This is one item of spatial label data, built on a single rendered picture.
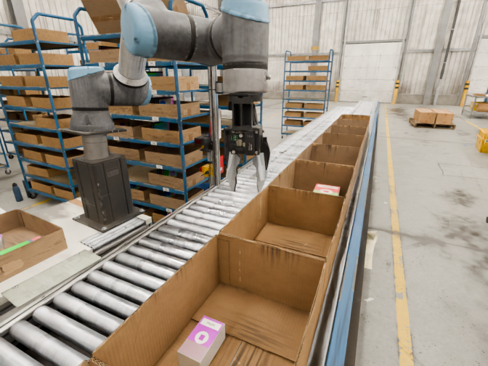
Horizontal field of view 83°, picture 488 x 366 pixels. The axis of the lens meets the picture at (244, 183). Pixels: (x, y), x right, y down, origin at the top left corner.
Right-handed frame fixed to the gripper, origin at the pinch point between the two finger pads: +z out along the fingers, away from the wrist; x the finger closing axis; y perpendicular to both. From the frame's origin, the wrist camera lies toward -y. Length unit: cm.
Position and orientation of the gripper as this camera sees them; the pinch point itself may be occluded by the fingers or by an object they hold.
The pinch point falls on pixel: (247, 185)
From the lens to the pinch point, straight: 64.2
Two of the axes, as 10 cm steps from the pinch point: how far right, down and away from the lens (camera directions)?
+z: 0.0, 9.6, 2.9
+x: 9.9, 0.5, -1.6
